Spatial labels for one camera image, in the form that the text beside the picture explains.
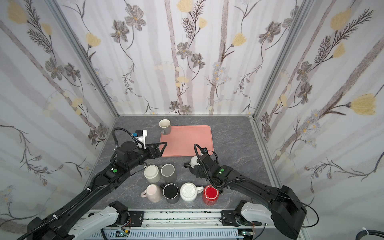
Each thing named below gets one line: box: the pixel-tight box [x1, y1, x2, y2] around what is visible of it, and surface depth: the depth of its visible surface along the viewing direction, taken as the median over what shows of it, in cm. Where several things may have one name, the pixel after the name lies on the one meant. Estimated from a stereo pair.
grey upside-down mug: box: [159, 163, 177, 183], surface depth 82 cm
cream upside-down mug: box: [143, 164, 161, 184], surface depth 84 cm
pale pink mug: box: [140, 184, 162, 203], surface depth 77 cm
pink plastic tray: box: [160, 125, 214, 157], surface depth 110 cm
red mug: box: [202, 185, 220, 206], surface depth 76 cm
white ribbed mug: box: [179, 182, 204, 202], surface depth 77 cm
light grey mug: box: [158, 118, 172, 135], surface depth 104 cm
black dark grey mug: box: [160, 182, 180, 204], surface depth 76 cm
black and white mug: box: [183, 155, 199, 175], surface depth 88 cm
